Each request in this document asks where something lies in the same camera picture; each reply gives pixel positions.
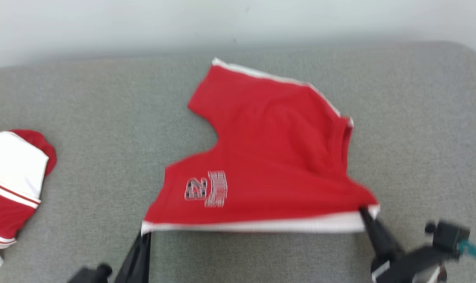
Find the red shorts white trim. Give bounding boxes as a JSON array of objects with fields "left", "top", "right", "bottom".
[{"left": 141, "top": 58, "right": 380, "bottom": 236}]

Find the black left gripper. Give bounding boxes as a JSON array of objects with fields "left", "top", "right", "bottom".
[{"left": 67, "top": 233, "right": 152, "bottom": 283}]

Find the grey fabric sofa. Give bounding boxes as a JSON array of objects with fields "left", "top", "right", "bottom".
[{"left": 0, "top": 41, "right": 476, "bottom": 283}]

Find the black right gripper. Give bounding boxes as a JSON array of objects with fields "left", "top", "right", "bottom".
[{"left": 358, "top": 206, "right": 470, "bottom": 283}]

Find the red white basketball jersey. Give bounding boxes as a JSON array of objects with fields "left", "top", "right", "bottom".
[{"left": 0, "top": 129, "right": 57, "bottom": 267}]

